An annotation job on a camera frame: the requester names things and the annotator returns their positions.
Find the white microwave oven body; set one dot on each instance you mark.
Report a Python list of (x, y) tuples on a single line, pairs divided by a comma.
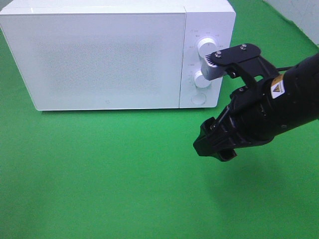
[(203, 18)]

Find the green table cloth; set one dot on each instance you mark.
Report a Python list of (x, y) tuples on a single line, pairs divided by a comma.
[(135, 174)]

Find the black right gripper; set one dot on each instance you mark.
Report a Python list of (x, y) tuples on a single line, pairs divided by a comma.
[(252, 118)]

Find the round white door button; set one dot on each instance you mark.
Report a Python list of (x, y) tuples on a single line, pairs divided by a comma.
[(198, 99)]

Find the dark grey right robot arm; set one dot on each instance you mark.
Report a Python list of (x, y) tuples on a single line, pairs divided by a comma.
[(300, 102)]

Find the white microwave door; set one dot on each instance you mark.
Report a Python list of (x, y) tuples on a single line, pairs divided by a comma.
[(98, 61)]

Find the white microwave knob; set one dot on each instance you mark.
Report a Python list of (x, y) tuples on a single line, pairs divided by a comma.
[(206, 46), (200, 81)]

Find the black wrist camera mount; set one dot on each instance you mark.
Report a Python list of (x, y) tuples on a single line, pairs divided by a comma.
[(243, 61)]

